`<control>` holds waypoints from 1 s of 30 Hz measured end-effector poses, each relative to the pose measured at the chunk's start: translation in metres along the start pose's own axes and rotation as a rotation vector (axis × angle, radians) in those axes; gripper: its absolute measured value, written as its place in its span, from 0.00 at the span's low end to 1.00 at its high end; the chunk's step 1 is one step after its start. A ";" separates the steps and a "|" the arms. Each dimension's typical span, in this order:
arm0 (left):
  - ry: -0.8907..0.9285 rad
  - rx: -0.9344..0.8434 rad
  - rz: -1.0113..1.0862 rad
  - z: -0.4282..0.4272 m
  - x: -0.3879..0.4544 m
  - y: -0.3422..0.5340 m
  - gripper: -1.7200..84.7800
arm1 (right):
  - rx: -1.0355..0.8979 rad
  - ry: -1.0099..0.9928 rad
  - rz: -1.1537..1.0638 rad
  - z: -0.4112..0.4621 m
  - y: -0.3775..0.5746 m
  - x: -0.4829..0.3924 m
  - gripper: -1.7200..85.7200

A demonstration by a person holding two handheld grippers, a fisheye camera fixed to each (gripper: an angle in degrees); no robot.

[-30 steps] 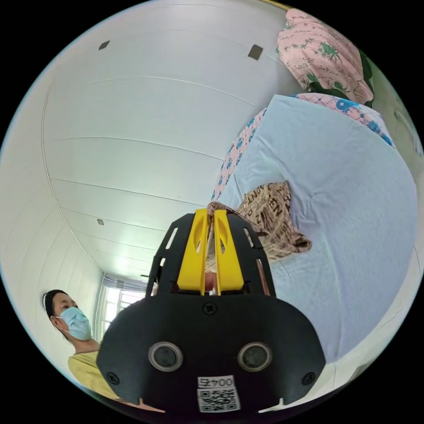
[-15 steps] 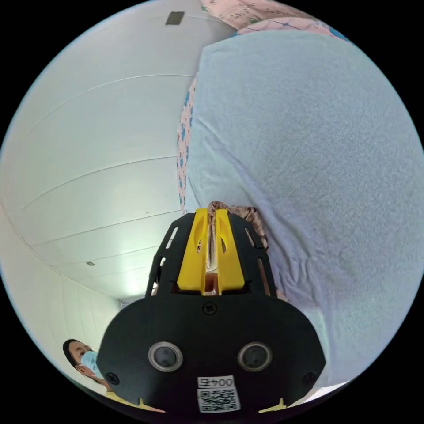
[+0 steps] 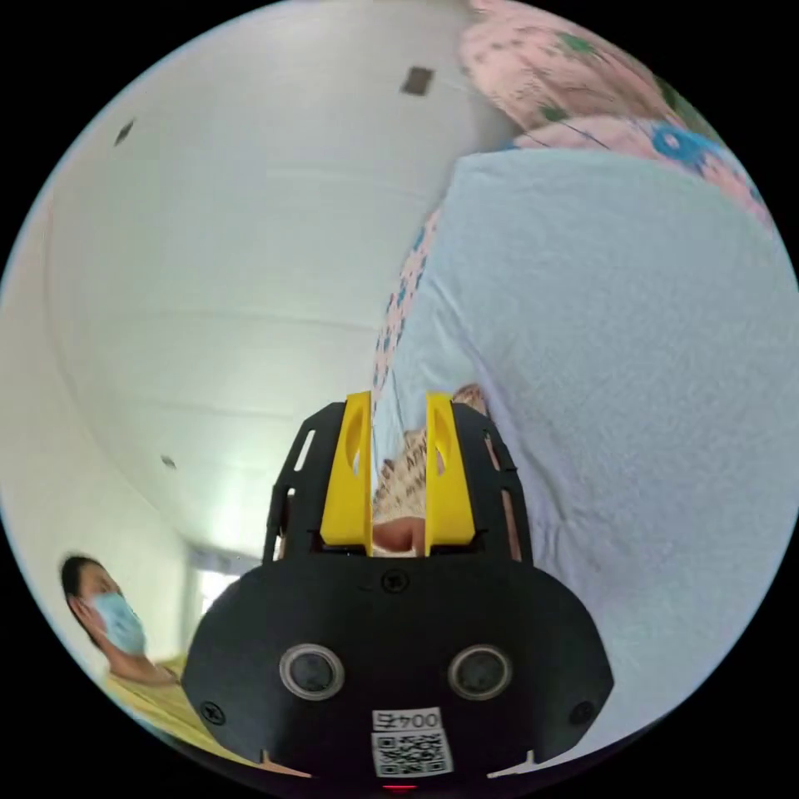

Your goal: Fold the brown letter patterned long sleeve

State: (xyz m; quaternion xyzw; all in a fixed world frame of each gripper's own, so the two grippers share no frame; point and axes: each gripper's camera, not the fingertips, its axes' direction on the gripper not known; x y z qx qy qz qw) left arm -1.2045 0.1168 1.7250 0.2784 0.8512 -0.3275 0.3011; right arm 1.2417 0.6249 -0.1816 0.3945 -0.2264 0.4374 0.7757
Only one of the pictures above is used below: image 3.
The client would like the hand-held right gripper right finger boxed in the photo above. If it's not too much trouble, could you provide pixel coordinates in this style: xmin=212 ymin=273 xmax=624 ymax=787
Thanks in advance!
xmin=425 ymin=391 xmax=477 ymax=555

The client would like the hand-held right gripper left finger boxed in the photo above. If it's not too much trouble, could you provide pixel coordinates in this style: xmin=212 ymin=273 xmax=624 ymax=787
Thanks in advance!
xmin=320 ymin=390 xmax=375 ymax=555

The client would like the brown letter patterned long sleeve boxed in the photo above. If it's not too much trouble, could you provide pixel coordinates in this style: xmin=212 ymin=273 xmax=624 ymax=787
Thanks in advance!
xmin=373 ymin=383 xmax=491 ymax=558

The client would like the window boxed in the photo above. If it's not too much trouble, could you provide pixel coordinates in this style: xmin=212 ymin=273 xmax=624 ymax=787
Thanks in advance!
xmin=186 ymin=543 xmax=248 ymax=619

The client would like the bed with light blue quilt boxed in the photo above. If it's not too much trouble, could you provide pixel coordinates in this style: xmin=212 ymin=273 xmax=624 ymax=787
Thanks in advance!
xmin=370 ymin=115 xmax=795 ymax=760

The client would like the person's body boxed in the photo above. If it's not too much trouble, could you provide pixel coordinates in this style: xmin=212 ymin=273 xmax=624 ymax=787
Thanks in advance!
xmin=59 ymin=553 xmax=263 ymax=767

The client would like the pink floral pillow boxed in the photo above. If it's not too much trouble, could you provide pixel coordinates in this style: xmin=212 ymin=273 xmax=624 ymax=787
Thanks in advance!
xmin=459 ymin=0 xmax=691 ymax=148

